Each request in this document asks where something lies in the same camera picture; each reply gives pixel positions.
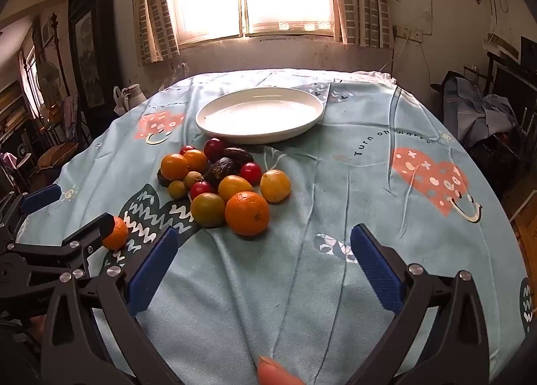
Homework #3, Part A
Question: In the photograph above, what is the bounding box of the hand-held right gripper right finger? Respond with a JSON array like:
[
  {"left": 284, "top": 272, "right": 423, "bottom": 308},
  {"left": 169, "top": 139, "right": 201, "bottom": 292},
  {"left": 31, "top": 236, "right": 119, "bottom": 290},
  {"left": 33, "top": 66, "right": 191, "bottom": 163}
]
[{"left": 348, "top": 223, "right": 490, "bottom": 385}]

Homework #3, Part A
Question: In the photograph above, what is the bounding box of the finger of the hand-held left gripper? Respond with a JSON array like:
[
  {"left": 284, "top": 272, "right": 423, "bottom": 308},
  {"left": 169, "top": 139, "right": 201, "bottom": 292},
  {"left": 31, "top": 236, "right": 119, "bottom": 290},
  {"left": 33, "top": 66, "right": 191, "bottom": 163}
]
[
  {"left": 7, "top": 213, "right": 116, "bottom": 286},
  {"left": 0, "top": 183, "right": 63, "bottom": 244}
]

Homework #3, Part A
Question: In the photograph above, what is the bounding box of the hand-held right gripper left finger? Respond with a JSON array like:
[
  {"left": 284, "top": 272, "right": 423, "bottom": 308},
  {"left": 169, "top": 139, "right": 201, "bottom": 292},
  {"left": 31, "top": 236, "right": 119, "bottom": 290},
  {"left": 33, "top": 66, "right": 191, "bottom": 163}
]
[{"left": 41, "top": 226, "right": 185, "bottom": 385}]

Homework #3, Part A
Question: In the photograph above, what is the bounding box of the small mandarin orange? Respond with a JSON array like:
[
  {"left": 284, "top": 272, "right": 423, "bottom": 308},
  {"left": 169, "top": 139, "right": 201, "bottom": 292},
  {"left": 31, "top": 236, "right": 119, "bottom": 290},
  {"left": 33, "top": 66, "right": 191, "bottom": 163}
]
[{"left": 102, "top": 216, "right": 129, "bottom": 251}]

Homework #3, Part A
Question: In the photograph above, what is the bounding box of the yellow-green round fruit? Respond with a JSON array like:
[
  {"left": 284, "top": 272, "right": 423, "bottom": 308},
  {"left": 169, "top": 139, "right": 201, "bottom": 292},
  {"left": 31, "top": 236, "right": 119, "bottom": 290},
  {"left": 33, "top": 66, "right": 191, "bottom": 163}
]
[{"left": 191, "top": 192, "right": 227, "bottom": 228}]

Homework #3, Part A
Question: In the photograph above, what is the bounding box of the orange kumquat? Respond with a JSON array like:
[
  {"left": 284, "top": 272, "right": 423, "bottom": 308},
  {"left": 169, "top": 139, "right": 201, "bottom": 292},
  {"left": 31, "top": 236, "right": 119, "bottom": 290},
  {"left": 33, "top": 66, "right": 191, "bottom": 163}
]
[
  {"left": 217, "top": 175, "right": 254, "bottom": 201},
  {"left": 160, "top": 154, "right": 189, "bottom": 181},
  {"left": 183, "top": 149, "right": 209, "bottom": 174}
]

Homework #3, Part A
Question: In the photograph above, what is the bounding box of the large mandarin orange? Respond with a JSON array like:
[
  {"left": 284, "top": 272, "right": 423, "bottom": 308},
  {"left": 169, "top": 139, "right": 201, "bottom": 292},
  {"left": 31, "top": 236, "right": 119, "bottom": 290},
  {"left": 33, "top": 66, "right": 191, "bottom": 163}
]
[{"left": 224, "top": 191, "right": 270, "bottom": 237}]

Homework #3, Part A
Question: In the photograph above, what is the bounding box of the dark red cherry tomato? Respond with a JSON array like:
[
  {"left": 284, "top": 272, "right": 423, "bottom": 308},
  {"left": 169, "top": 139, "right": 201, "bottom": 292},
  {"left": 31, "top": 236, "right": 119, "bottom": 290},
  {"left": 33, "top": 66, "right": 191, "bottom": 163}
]
[{"left": 204, "top": 137, "right": 227, "bottom": 160}]

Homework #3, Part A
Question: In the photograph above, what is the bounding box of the white round plate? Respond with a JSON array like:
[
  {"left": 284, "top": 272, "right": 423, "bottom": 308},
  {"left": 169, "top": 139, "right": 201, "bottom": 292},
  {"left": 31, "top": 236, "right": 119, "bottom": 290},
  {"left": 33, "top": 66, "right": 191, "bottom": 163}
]
[{"left": 195, "top": 87, "right": 326, "bottom": 145}]

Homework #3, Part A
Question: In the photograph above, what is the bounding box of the person's right hand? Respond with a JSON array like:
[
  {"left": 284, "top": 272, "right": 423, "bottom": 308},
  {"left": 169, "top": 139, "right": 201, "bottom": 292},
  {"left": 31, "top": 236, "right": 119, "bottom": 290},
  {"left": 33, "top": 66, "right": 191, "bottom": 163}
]
[{"left": 257, "top": 355, "right": 307, "bottom": 385}]

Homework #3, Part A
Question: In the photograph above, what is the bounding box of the cushioned chair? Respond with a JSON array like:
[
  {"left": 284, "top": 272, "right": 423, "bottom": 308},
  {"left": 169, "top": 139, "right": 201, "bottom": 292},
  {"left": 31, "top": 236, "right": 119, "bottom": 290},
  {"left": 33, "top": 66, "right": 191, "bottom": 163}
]
[{"left": 38, "top": 140, "right": 80, "bottom": 172}]

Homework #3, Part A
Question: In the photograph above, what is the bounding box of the standing fan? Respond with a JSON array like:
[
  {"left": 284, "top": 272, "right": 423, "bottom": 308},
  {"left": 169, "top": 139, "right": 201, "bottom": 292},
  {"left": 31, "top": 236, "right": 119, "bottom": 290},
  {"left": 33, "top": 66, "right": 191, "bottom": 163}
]
[{"left": 36, "top": 60, "right": 63, "bottom": 117}]

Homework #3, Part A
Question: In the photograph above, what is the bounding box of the yellow-orange kumquat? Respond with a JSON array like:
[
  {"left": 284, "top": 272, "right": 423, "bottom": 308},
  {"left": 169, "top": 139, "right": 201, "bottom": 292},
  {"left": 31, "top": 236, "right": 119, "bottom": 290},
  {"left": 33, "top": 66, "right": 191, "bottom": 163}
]
[{"left": 259, "top": 169, "right": 292, "bottom": 204}]

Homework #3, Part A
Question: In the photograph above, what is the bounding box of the pile of blue-grey clothes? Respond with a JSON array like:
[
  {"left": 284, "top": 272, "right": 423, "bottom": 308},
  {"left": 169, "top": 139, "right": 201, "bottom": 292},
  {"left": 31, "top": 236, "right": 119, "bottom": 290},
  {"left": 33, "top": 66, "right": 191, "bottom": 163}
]
[{"left": 442, "top": 75, "right": 521, "bottom": 147}]

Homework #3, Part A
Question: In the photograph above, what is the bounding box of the white cloth under tablecloth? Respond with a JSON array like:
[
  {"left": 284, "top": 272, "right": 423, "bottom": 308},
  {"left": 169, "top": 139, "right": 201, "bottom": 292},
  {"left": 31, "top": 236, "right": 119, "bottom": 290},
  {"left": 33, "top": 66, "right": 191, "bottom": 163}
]
[{"left": 352, "top": 70, "right": 397, "bottom": 85}]

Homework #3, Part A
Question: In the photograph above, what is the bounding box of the black monitor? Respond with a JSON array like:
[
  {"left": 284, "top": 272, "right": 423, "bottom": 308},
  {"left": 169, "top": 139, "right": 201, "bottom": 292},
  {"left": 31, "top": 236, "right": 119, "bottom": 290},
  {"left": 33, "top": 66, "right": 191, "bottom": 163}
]
[{"left": 491, "top": 54, "right": 537, "bottom": 126}]

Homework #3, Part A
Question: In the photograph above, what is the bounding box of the wall socket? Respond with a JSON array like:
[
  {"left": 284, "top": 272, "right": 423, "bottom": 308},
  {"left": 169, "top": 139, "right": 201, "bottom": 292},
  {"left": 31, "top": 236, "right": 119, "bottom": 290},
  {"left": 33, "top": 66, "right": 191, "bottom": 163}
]
[{"left": 392, "top": 25, "right": 424, "bottom": 42}]

